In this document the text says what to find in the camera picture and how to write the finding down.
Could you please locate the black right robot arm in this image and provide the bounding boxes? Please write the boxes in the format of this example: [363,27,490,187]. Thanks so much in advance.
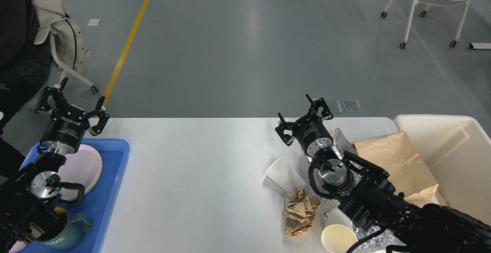
[275,95,491,253]

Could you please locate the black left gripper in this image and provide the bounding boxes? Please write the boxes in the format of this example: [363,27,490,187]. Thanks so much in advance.
[35,78,109,154]

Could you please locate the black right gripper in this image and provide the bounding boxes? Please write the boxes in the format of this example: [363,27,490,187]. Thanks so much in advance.
[275,94,333,158]

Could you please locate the pink plate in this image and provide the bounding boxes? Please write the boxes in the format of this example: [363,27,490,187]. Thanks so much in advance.
[57,144,103,195]

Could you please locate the crumpled brown paper ball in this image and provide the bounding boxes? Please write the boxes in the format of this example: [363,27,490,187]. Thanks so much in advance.
[283,187,321,237]

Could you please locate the pink ribbed cup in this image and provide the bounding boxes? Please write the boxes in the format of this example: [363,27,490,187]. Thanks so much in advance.
[8,241,27,253]

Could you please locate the white paper cup upright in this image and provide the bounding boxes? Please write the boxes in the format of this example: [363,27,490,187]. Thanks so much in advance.
[321,207,358,253]

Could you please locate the white paper cup lying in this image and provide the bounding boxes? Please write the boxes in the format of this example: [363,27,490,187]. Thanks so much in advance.
[265,155,306,192]

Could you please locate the white plastic bin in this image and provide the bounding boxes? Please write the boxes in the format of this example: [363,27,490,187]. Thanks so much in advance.
[394,115,491,224]

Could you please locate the white chair left background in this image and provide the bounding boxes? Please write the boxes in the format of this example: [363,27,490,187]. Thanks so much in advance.
[23,31,100,118]

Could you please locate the teal green mug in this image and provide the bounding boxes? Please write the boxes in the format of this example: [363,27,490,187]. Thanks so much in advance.
[35,207,94,250]

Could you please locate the brown paper bag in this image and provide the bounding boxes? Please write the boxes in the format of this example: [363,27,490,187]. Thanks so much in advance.
[353,132,447,207]

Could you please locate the beige jacket on chair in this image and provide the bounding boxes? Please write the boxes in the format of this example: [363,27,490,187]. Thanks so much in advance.
[31,0,91,73]

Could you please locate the blue plastic tray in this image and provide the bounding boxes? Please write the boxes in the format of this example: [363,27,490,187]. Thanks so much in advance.
[12,138,130,253]

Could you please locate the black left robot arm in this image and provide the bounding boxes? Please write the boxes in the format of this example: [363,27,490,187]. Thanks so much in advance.
[0,77,109,253]

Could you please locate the person in dark clothes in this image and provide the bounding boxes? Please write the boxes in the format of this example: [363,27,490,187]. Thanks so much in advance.
[0,0,52,177]

